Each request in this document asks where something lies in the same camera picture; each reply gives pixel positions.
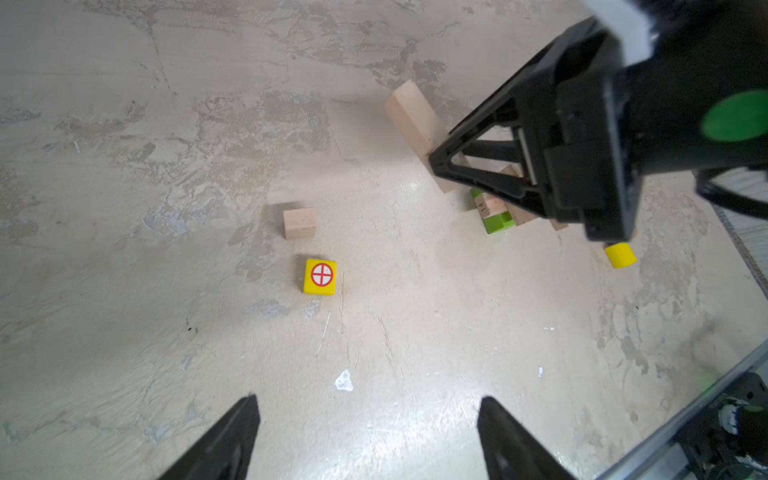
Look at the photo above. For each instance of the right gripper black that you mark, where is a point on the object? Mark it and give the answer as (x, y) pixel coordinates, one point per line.
(571, 99)

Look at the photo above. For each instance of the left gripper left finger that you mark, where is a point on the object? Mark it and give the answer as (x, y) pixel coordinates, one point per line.
(225, 450)

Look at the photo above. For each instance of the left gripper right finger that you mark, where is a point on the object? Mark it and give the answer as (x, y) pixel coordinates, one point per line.
(510, 451)

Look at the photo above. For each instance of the green wood block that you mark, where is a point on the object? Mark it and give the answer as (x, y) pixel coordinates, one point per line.
(497, 223)

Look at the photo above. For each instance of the wood block angled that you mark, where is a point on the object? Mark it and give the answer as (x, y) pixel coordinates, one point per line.
(557, 226)

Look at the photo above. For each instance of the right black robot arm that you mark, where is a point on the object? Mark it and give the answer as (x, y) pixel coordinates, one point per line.
(638, 88)

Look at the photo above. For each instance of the yellow cylinder block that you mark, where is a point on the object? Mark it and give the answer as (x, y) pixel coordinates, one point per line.
(620, 255)

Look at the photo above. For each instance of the yellow cube block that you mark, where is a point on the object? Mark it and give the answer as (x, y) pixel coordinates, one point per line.
(320, 277)

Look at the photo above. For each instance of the small square wood block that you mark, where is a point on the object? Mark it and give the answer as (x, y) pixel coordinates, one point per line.
(299, 223)

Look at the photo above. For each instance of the aluminium mounting rail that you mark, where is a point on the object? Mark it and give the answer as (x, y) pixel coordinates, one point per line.
(660, 456)

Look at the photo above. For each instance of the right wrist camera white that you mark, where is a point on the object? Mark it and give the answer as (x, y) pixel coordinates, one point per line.
(630, 25)

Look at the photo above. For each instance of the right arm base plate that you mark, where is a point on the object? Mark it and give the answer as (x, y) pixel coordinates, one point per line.
(727, 439)

